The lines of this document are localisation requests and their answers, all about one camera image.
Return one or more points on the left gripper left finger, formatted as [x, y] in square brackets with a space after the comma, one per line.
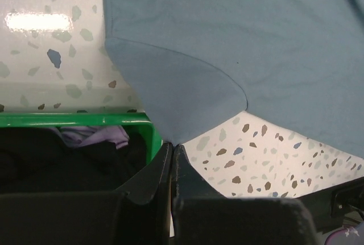
[138, 212]

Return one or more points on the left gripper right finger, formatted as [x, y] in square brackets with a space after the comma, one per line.
[201, 215]

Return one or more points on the blue t-shirt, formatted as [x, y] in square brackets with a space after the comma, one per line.
[194, 64]

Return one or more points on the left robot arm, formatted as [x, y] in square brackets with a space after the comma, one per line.
[327, 207]

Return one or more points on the green plastic basket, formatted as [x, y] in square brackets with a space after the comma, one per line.
[131, 122]

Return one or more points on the lavender garment in basket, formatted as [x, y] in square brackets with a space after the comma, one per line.
[81, 136]

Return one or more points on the black garment in basket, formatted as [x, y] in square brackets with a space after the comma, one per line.
[36, 160]

